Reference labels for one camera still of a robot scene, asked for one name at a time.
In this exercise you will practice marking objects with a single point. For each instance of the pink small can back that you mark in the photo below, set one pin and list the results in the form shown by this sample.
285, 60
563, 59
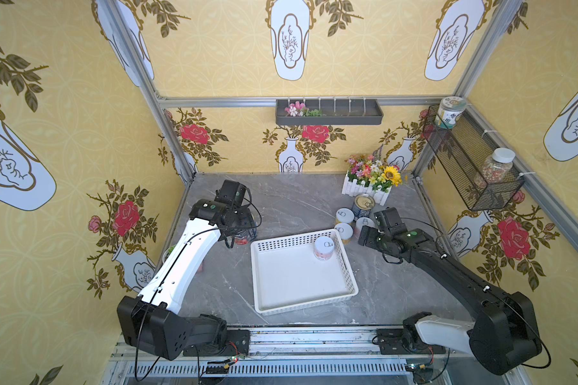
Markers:
361, 223

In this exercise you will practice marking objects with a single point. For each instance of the clear jar white lid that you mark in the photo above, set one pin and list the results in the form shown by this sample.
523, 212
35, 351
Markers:
495, 167

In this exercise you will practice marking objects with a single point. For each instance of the pink small can front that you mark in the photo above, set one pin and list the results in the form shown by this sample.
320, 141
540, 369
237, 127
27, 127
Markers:
324, 248

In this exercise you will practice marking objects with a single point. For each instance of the grey wall shelf tray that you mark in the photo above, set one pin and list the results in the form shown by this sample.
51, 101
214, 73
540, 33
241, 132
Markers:
337, 111

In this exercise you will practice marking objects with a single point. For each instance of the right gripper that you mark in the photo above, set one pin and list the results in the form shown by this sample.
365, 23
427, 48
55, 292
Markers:
372, 236

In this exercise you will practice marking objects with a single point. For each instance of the blue can near flowers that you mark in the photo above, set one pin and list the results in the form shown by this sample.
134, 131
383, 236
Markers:
362, 206

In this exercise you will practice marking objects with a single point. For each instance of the red labelled tin can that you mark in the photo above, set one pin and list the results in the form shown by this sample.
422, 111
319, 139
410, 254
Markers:
244, 236

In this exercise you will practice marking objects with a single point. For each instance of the potted succulent white pot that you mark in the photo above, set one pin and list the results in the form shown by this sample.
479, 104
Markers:
167, 253

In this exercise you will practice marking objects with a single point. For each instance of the yellow small can back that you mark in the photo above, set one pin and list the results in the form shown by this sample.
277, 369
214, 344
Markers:
345, 215

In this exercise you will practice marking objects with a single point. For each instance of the patterned jar on rack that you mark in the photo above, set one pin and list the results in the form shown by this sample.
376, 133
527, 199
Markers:
449, 111

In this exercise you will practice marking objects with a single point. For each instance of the black wire wall basket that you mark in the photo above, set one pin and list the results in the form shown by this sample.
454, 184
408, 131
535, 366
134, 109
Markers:
454, 163

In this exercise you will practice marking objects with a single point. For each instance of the white plastic basket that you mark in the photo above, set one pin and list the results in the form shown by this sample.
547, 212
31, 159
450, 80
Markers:
288, 277

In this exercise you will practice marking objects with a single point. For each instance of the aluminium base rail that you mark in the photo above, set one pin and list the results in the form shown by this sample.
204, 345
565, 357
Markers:
306, 351

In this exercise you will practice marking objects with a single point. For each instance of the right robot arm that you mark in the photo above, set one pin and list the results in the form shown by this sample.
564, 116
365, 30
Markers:
503, 333

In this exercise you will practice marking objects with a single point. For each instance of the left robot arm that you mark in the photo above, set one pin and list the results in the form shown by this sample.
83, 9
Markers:
151, 322

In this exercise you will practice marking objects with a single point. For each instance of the flower box white fence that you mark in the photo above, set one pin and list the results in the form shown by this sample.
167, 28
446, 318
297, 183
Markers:
367, 174

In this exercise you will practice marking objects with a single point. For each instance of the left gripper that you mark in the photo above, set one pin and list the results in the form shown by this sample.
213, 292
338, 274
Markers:
241, 230

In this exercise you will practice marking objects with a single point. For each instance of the pink small can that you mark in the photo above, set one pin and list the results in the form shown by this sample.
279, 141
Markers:
324, 248
361, 223

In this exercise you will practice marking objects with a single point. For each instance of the pink artificial flowers on shelf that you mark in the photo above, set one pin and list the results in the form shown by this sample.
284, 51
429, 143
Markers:
300, 109

